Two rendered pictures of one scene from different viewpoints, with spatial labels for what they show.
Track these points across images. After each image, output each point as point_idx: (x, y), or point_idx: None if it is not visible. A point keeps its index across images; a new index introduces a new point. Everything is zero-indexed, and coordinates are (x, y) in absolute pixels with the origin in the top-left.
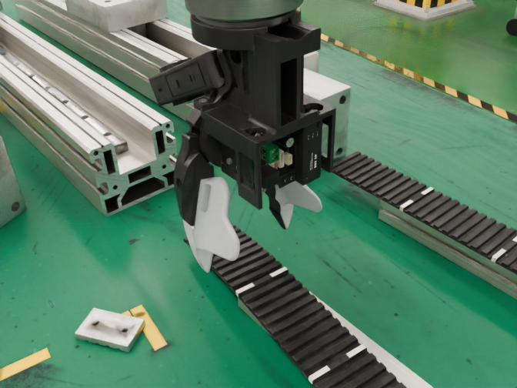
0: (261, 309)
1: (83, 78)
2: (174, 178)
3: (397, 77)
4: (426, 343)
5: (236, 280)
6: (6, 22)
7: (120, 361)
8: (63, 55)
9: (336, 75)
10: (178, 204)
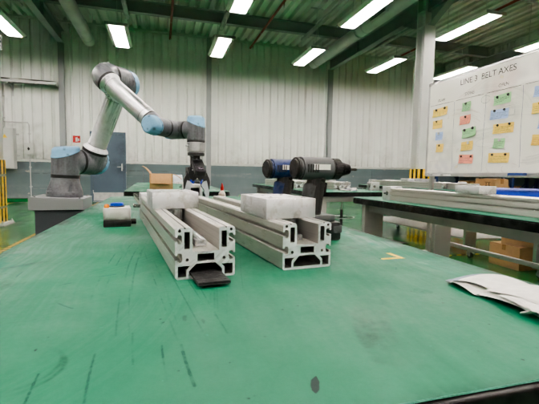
0: None
1: (212, 199)
2: (209, 180)
3: (62, 223)
4: None
5: None
6: (238, 208)
7: None
8: (214, 201)
9: (83, 225)
10: (209, 186)
